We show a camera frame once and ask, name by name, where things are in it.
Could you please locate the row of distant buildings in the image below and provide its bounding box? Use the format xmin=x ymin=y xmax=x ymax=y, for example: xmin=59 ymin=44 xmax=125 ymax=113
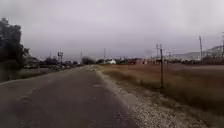
xmin=95 ymin=56 xmax=224 ymax=66

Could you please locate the thin wooden pole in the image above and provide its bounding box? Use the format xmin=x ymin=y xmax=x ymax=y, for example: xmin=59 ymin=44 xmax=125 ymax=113
xmin=159 ymin=43 xmax=165 ymax=90

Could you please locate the dark sign on pole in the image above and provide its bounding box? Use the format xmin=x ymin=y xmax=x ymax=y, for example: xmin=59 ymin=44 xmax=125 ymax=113
xmin=57 ymin=51 xmax=64 ymax=65

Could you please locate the grey asphalt road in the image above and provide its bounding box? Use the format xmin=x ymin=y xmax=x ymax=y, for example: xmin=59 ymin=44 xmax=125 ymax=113
xmin=0 ymin=65 xmax=140 ymax=128

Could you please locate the pale gravel strip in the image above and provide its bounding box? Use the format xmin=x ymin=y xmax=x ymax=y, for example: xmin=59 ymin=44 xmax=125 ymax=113
xmin=87 ymin=65 xmax=214 ymax=128

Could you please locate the row of low buildings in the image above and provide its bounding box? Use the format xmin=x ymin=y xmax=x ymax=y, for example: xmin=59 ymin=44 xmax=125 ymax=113
xmin=22 ymin=55 xmax=80 ymax=70

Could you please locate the dry brown grass field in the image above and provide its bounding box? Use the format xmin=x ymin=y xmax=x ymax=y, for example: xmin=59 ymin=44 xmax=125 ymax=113
xmin=96 ymin=63 xmax=224 ymax=128

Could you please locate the grass verge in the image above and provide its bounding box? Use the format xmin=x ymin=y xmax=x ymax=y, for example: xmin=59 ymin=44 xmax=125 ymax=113
xmin=0 ymin=65 xmax=80 ymax=84

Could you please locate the distant hill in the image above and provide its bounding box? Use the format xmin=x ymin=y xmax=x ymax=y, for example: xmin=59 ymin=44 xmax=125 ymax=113
xmin=173 ymin=45 xmax=224 ymax=62

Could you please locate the tall utility pole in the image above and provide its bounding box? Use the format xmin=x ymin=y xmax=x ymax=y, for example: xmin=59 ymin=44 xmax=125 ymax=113
xmin=198 ymin=35 xmax=204 ymax=62

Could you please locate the dark leafy tree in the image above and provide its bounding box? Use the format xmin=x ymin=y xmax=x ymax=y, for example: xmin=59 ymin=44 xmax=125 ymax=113
xmin=0 ymin=17 xmax=30 ymax=81

